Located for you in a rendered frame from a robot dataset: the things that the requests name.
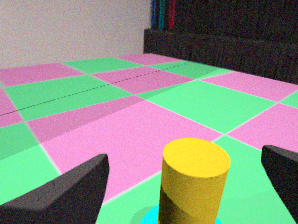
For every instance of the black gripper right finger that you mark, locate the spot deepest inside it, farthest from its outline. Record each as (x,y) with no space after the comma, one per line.
(281,167)

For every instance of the cyan circle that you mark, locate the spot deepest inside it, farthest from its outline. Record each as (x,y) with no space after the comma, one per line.
(151,217)

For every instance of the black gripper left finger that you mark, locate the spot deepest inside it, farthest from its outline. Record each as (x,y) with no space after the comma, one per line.
(74,197)

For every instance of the yellow cylinder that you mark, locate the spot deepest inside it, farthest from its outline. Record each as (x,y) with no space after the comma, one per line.
(194,172)

